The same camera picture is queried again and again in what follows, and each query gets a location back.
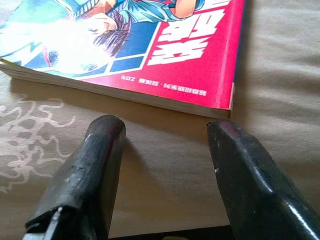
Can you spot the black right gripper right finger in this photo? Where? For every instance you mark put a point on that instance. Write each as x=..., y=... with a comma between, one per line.
x=250, y=187

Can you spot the colourful comic book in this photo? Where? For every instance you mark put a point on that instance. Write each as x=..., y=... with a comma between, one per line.
x=190, y=75

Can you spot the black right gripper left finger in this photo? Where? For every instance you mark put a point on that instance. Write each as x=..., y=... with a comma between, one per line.
x=82, y=185

